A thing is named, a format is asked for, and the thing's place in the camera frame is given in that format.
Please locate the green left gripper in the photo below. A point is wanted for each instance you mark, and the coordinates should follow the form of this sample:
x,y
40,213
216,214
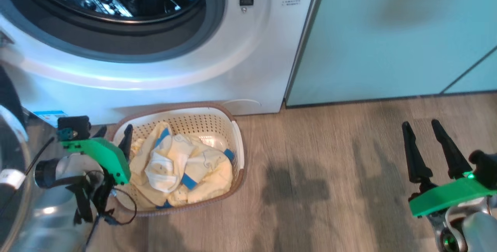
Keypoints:
x,y
103,155

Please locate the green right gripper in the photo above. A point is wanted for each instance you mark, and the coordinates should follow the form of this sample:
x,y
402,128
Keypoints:
x,y
450,195

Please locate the cream garment with blue trim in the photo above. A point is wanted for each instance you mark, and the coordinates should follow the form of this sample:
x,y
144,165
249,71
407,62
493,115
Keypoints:
x,y
202,166

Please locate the round dark glass washer door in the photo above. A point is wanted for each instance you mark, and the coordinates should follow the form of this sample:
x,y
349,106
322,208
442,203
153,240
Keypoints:
x,y
35,221

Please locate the cream perforated laundry basket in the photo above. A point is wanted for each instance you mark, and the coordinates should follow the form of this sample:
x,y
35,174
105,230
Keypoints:
x,y
233,143

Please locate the white front-load washing machine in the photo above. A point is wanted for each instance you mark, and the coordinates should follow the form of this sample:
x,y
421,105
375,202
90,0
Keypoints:
x,y
240,65

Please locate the blue energy label sticker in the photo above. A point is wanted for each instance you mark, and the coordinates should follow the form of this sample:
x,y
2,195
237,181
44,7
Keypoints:
x,y
48,117

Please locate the narrow mint cabinet panel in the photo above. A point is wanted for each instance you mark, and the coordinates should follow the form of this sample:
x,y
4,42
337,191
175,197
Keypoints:
x,y
477,77

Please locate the wide mint cabinet panel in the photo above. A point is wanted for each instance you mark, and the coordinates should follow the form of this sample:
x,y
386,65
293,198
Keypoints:
x,y
388,30

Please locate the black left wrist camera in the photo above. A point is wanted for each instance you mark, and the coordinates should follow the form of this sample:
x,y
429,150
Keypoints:
x,y
73,126

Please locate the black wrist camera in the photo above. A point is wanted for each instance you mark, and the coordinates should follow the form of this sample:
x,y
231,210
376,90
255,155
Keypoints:
x,y
485,166
73,126

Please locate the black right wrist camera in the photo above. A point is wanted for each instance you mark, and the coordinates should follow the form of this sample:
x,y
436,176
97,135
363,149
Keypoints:
x,y
485,166

